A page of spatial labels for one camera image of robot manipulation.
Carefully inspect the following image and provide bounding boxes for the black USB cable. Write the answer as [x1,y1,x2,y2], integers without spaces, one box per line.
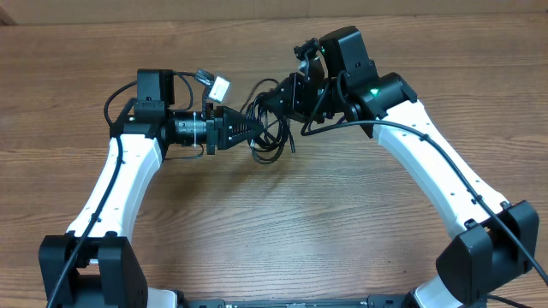
[239,77,297,165]

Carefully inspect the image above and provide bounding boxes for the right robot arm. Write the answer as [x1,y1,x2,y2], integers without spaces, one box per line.
[253,26,539,307]

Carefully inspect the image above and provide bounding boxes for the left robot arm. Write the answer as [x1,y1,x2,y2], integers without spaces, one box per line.
[39,69,263,307]

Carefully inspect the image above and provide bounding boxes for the black right camera cable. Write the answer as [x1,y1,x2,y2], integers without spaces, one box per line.
[299,80,548,308]

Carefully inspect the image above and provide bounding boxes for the black camera cable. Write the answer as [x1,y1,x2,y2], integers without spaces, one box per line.
[299,80,548,308]
[45,71,206,308]

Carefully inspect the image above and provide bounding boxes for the black left camera cable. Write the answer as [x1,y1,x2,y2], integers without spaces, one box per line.
[45,71,206,308]

